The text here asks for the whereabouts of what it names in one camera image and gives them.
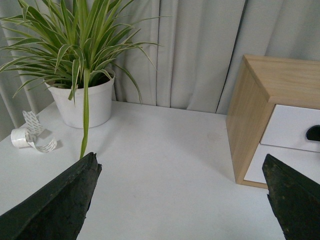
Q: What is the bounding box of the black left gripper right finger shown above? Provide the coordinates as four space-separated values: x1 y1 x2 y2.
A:
262 154 320 240

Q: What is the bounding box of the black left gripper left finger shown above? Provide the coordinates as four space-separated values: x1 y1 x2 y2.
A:
0 152 102 240

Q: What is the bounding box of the white drawer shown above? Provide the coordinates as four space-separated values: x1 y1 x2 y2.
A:
260 104 320 152
244 144 320 184

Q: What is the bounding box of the light wooden drawer cabinet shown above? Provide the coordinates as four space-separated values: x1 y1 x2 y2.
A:
226 55 320 188

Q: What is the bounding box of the white double-sided tape roll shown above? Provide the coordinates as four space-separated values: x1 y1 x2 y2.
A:
10 110 58 153

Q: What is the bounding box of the white plant pot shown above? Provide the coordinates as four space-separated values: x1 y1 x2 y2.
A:
45 68 115 129

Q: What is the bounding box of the green spider plant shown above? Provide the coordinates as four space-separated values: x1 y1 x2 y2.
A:
0 0 152 156

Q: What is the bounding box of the grey curtain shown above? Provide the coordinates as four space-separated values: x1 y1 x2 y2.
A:
0 0 320 145

